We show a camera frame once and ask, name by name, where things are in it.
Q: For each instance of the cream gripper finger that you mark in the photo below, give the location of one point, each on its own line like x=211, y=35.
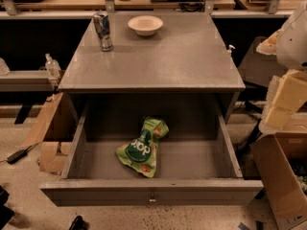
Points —
x=276, y=117
x=291, y=93

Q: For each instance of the green rice chip bag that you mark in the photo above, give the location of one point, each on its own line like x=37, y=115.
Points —
x=140, y=153

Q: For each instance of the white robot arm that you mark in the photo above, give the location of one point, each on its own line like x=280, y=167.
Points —
x=291, y=52

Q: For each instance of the grey cabinet with counter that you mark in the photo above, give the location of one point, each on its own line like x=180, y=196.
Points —
x=186, y=55

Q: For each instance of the dark grey side table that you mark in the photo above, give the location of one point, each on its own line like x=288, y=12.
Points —
x=258, y=68

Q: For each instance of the cardboard box right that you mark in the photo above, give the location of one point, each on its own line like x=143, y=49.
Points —
x=272, y=154

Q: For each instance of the white pump dispenser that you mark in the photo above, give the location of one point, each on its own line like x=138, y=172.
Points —
x=231, y=49

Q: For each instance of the white bowl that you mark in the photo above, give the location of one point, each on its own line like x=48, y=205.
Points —
x=145, y=25

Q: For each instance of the silver blue drink can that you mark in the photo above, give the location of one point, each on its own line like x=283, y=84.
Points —
x=102, y=27

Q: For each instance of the clear plastic bottle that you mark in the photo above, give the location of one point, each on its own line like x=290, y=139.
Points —
x=52, y=66

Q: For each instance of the flattened cardboard left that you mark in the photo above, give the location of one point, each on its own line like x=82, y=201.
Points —
x=53, y=132

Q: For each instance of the grey low bench left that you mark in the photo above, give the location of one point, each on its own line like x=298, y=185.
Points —
x=26, y=88

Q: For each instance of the black power adapter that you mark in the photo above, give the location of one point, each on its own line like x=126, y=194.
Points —
x=17, y=155

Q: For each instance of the wooden desk with frame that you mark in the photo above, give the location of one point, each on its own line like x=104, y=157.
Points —
x=123, y=5

